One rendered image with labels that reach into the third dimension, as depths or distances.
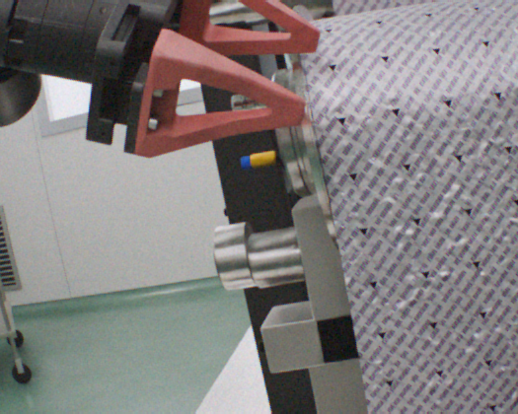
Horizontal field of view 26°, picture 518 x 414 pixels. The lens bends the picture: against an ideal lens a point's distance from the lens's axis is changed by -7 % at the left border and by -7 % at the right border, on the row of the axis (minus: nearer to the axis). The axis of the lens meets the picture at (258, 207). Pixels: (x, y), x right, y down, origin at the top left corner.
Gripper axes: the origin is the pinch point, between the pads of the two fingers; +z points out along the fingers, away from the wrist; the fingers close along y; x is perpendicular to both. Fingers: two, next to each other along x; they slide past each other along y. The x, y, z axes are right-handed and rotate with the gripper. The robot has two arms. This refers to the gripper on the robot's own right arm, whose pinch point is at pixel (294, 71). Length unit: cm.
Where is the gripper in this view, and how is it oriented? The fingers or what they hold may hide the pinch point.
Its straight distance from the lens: 57.5
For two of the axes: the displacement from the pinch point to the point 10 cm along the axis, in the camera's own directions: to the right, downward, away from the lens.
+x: 1.7, -6.8, -7.2
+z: 9.7, 2.3, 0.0
